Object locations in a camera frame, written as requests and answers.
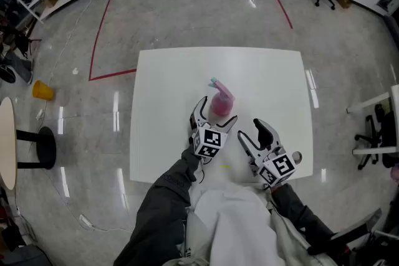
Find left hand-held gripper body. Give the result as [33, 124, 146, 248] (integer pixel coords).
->
[189, 116, 229, 163]

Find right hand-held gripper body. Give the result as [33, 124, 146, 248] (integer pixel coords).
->
[248, 142, 304, 188]

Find pink spray bottle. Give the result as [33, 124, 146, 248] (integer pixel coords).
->
[209, 93, 236, 117]

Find person's left forearm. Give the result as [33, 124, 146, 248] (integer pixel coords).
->
[113, 143, 203, 266]

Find person's right forearm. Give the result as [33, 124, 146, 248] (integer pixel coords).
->
[269, 183, 337, 247]

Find person's white clothing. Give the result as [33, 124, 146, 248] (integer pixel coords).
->
[161, 182, 339, 266]

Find black seat chair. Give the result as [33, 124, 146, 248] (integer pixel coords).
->
[307, 207, 383, 256]

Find white desk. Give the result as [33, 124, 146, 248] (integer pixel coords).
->
[346, 83, 399, 156]

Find white power strip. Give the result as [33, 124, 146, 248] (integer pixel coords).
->
[79, 214, 95, 232]

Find yellow bucket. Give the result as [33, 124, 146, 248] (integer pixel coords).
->
[32, 80, 54, 102]

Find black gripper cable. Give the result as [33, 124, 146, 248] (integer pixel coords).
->
[198, 158, 207, 185]

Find round wooden pedestal table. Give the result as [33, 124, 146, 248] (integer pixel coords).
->
[0, 96, 57, 191]

